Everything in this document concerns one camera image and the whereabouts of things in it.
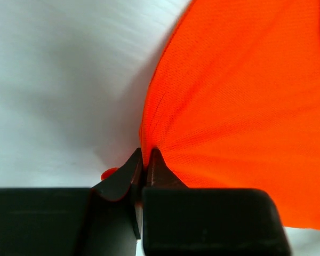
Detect orange shorts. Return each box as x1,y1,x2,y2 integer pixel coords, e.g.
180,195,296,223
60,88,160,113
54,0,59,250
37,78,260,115
100,0,320,230

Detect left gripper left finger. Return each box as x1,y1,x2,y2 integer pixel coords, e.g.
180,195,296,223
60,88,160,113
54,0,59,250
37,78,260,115
0,149,142,255

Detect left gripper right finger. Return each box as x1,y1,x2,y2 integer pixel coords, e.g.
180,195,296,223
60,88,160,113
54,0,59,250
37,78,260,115
142,149,292,255

